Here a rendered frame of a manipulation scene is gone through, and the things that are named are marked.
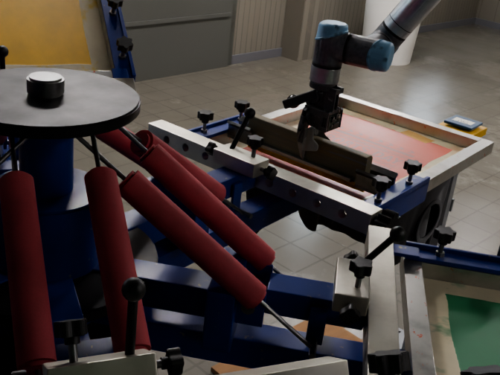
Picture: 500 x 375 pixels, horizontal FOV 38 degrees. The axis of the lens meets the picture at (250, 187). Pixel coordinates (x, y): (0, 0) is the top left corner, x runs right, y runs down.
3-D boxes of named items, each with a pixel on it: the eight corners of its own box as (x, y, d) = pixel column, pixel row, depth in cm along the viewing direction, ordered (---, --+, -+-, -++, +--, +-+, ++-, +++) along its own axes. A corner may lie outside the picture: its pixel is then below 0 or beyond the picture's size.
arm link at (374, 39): (401, 36, 179) (359, 28, 183) (389, 45, 170) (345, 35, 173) (394, 68, 183) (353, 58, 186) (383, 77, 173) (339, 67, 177)
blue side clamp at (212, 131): (246, 132, 222) (248, 111, 219) (259, 137, 219) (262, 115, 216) (178, 155, 200) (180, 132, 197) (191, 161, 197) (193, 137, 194)
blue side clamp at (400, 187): (408, 194, 192) (413, 170, 189) (425, 201, 189) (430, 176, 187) (349, 229, 170) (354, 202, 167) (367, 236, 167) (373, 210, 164)
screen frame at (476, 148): (334, 102, 256) (335, 91, 255) (491, 153, 225) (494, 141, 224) (181, 152, 198) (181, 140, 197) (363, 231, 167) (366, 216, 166)
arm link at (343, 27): (346, 28, 173) (313, 21, 176) (338, 72, 177) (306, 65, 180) (356, 23, 179) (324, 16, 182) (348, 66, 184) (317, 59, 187)
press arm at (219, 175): (236, 178, 177) (238, 160, 175) (255, 187, 173) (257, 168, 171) (187, 199, 164) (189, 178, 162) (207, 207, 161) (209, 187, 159)
